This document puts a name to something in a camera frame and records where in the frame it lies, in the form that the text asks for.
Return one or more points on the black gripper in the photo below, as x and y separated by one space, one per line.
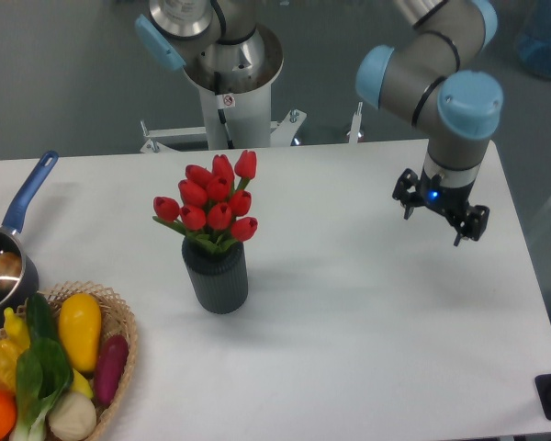
469 221

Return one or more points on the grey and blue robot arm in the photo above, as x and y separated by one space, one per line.
426 84

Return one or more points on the dark grey ribbed vase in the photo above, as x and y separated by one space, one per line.
220 281

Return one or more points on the blue translucent container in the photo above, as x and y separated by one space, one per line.
533 42

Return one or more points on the red tulip bouquet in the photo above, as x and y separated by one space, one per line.
213 212

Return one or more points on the woven wicker basket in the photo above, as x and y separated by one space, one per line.
117 318

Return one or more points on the purple eggplant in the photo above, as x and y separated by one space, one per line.
110 367

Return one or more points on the yellow squash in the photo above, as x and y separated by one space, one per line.
79 330

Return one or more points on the white garlic bulb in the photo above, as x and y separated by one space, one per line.
73 418

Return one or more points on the green bok choy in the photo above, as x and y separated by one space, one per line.
43 372

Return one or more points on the brown bread roll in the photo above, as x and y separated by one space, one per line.
10 270

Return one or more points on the yellow bell pepper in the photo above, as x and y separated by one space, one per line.
9 354

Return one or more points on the white metal bracket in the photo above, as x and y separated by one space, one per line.
356 134

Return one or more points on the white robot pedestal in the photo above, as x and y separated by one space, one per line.
234 84

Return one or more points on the blue handled saucepan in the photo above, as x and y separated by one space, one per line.
12 226

